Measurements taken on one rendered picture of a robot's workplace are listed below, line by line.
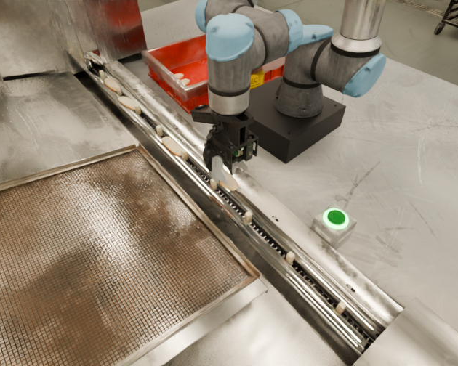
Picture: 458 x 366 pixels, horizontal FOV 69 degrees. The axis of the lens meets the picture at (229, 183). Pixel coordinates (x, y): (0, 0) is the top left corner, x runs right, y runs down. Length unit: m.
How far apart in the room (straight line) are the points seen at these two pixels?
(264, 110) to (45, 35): 0.77
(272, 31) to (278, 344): 0.57
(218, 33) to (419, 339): 0.59
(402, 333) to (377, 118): 0.76
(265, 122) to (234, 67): 0.45
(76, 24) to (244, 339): 1.12
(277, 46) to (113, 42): 0.91
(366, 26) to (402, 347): 0.64
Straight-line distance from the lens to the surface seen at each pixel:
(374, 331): 0.74
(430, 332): 0.70
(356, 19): 0.86
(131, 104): 1.18
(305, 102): 1.02
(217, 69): 0.57
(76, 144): 0.99
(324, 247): 0.78
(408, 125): 1.26
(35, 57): 1.36
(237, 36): 0.54
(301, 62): 0.96
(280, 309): 0.74
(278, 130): 0.96
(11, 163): 0.97
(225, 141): 0.66
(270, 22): 0.63
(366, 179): 1.01
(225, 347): 0.71
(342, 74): 0.90
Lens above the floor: 1.51
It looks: 48 degrees down
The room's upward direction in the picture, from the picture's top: straight up
